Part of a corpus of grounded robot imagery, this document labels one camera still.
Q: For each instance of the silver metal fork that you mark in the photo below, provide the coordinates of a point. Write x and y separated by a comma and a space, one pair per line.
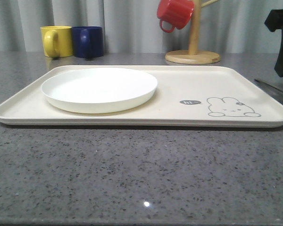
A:
269, 85

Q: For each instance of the white round plate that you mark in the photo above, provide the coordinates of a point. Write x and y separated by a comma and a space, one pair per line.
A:
99, 90

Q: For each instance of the wooden mug tree stand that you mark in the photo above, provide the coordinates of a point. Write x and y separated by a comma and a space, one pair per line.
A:
193, 56

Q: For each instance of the red ribbed mug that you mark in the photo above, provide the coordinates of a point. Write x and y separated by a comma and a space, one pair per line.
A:
175, 12

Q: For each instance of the cream rabbit serving tray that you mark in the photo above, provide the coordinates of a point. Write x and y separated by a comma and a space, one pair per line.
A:
199, 96

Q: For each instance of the grey curtain backdrop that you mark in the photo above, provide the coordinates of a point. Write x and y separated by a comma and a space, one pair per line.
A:
132, 26

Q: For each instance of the dark blue mug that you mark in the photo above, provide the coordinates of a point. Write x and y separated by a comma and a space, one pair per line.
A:
87, 41

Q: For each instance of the yellow mug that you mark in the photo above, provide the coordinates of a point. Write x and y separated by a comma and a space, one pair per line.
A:
57, 41

